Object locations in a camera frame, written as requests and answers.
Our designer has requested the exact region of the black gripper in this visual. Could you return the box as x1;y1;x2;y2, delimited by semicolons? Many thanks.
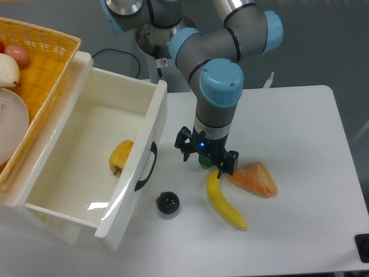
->
175;126;239;179

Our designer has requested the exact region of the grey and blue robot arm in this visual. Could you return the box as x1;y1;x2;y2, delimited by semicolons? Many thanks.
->
100;1;284;175

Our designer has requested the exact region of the white drawer cabinet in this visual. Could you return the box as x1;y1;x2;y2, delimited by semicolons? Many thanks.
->
1;51;93;245

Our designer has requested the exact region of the green toy bell pepper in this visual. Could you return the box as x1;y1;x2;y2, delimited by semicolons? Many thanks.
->
198;155;213;168

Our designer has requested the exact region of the yellow toy banana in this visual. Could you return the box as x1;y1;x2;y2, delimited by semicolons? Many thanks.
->
206;170;248;230

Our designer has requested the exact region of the orange toy bread slice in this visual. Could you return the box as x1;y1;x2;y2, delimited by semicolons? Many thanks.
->
228;162;278;197

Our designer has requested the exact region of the dark purple toy fruit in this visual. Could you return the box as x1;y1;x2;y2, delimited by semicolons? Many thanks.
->
155;191;180;215

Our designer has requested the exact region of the yellow toy bell pepper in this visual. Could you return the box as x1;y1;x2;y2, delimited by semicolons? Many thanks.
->
109;140;134;177

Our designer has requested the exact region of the black device at edge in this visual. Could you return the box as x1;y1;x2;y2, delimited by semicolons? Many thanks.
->
355;233;369;263

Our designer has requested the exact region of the yellow woven basket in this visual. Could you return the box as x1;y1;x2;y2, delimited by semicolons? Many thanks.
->
1;17;81;191

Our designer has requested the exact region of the white plate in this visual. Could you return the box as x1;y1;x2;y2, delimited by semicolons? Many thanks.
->
1;88;29;164

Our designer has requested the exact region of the white toy pear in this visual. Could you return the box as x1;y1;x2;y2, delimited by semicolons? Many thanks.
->
0;53;20;88

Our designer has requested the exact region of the pink toy fruit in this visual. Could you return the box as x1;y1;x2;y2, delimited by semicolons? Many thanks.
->
4;45;30;68

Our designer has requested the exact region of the red toy fruit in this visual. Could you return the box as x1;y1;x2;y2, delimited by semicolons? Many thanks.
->
0;42;5;53

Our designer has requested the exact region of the white table frame bracket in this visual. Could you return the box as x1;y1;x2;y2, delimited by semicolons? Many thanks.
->
263;72;274;88

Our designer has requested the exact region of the black cable on floor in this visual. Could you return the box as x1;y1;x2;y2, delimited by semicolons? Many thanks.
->
91;47;141;79

